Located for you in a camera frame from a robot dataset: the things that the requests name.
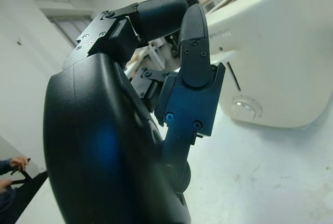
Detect cream white toaster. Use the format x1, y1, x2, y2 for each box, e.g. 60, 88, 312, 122
202, 0, 333, 131

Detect white office table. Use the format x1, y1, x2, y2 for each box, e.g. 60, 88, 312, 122
124, 36, 168, 79

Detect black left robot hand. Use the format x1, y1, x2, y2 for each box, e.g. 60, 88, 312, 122
43, 0, 226, 224

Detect grey framed window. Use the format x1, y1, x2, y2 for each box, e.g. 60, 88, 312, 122
20, 0, 97, 51

